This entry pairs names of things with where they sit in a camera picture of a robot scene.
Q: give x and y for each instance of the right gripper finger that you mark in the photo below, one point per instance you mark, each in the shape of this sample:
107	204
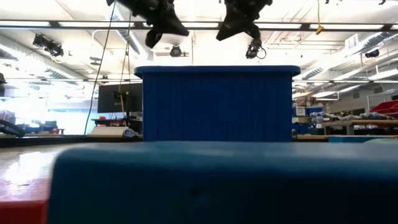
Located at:
253	32
231	28

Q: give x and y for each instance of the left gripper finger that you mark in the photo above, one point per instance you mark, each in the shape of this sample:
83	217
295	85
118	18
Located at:
175	26
153	37

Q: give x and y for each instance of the large blue plastic bin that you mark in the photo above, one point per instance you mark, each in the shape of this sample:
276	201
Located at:
217	105

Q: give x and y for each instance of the black round ceiling device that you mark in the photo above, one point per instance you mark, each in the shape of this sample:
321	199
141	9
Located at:
175	50

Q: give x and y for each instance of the yellow hanging pendant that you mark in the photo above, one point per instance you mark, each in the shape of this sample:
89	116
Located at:
319	30

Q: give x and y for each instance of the black monitor on stand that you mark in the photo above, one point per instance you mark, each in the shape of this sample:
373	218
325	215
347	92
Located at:
109	98

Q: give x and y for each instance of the grey round desk grommet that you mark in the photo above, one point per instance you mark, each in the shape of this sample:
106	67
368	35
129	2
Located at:
130	133

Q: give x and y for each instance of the wooden workbench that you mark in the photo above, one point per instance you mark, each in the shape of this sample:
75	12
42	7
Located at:
357	123

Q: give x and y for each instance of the blue wooden block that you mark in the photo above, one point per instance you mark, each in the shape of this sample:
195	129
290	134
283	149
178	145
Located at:
217	186
348	139

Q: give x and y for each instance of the red storage bin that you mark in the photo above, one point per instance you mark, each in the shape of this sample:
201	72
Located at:
387	108

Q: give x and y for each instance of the green wooden block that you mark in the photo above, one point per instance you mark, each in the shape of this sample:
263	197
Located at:
385	141

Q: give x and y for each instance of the red wooden block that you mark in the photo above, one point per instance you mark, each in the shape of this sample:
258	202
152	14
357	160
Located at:
21	205

